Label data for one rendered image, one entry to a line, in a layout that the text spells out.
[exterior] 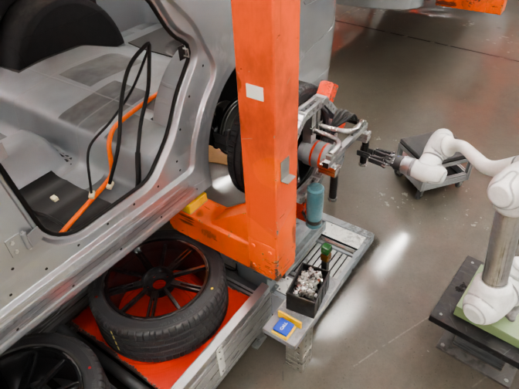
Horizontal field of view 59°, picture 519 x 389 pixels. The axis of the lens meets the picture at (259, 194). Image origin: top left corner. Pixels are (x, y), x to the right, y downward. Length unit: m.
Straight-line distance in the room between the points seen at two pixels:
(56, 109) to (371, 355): 2.13
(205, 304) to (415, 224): 1.72
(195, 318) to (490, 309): 1.25
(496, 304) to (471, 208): 1.48
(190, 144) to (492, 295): 1.46
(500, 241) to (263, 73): 1.12
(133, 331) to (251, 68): 1.22
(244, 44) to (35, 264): 1.06
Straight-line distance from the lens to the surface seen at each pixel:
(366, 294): 2.84
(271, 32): 1.48
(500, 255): 2.06
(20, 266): 1.80
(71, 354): 2.16
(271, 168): 1.74
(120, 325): 2.17
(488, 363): 2.72
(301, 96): 2.28
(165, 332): 2.11
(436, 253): 3.17
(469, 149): 2.27
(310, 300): 2.11
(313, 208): 2.37
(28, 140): 2.67
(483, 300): 2.19
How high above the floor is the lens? 2.20
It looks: 39 degrees down
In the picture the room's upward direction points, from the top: 3 degrees counter-clockwise
